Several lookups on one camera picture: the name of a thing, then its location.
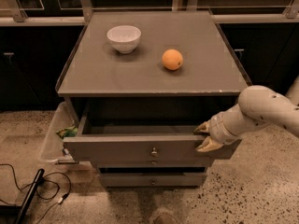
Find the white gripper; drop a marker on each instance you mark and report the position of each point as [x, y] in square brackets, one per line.
[219, 128]

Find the grey top drawer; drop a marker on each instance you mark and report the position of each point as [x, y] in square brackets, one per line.
[100, 139]

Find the grey drawer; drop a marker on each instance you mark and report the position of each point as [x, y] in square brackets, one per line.
[196, 162]
[155, 180]
[100, 139]

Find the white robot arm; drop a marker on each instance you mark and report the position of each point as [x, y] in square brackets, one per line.
[257, 107]

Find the grey drawer cabinet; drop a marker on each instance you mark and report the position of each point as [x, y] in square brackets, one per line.
[136, 85]

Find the grey bottom drawer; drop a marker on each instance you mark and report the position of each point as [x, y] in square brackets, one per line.
[155, 180]

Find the grey middle drawer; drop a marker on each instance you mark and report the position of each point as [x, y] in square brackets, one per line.
[196, 162]

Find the orange fruit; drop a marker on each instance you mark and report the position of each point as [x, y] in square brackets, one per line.
[172, 59]

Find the white ceramic bowl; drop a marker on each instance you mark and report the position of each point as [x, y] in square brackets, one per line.
[124, 38]

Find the green snack bag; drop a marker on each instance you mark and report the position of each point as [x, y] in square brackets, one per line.
[67, 132]

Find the clear plastic bin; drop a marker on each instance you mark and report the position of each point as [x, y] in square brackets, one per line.
[52, 152]

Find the black flat bar device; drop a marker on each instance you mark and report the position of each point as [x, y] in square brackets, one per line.
[29, 197]

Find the metal railing frame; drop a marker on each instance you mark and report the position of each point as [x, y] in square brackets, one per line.
[81, 11]

